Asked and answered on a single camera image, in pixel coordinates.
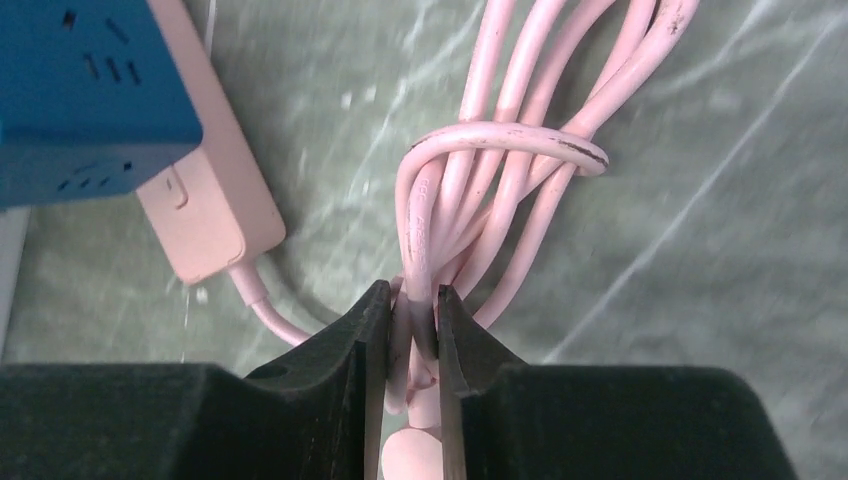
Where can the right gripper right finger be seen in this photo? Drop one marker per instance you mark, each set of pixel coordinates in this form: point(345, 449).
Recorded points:
point(503, 418)

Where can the pink power strip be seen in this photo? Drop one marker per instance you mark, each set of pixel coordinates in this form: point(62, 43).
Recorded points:
point(212, 210)

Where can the blue cube socket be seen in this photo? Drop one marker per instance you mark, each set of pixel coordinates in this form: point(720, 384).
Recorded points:
point(92, 103)

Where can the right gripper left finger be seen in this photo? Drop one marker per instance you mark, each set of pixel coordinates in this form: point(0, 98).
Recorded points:
point(313, 413)

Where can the white power strip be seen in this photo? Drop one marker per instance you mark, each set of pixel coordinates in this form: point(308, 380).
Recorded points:
point(14, 224)

